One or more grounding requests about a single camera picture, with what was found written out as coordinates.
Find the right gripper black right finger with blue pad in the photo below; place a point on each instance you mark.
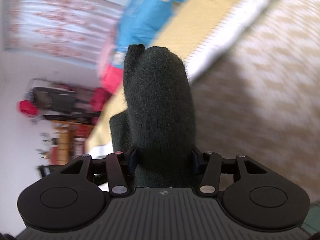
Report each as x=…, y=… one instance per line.
x=198, y=160

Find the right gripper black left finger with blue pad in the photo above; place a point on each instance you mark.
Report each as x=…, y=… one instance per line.
x=132, y=159

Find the dark green knit sweater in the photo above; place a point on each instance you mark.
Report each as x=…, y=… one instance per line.
x=159, y=120

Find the wooden shelf unit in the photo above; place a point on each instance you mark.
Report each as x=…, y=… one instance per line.
x=66, y=142

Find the red bed sheet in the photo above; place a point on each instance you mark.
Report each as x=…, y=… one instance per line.
x=111, y=78

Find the pink pillow cloth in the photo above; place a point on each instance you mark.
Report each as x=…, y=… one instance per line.
x=105, y=55

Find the pink floral curtain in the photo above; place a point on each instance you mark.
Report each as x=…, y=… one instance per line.
x=70, y=30

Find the blue cartoon print blanket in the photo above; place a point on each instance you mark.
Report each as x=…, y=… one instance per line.
x=141, y=21

